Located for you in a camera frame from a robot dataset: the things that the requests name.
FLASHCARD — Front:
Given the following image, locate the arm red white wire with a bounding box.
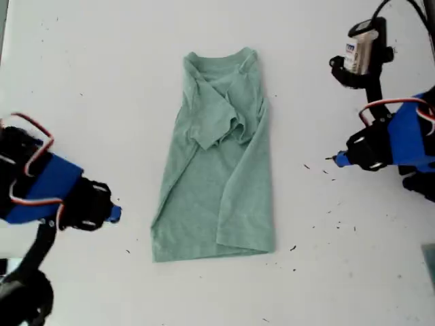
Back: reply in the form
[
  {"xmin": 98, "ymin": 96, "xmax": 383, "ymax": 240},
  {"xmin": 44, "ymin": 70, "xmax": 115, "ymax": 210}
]
[
  {"xmin": 359, "ymin": 97, "xmax": 435, "ymax": 137},
  {"xmin": 0, "ymin": 113, "xmax": 66, "ymax": 232}
]

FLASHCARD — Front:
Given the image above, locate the green t-shirt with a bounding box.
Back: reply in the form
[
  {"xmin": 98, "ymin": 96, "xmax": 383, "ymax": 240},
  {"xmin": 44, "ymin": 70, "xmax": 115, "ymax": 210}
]
[{"xmin": 150, "ymin": 48, "xmax": 275, "ymax": 263}]

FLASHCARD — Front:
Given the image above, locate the camera black cable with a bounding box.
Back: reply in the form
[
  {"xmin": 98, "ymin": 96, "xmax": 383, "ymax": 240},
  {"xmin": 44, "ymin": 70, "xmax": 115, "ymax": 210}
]
[{"xmin": 372, "ymin": 0, "xmax": 430, "ymax": 35}]

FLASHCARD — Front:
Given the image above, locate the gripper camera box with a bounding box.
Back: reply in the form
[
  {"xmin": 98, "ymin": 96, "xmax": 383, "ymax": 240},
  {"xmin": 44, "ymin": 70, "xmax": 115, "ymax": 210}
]
[
  {"xmin": 0, "ymin": 268, "xmax": 55, "ymax": 326},
  {"xmin": 343, "ymin": 20, "xmax": 380, "ymax": 74}
]

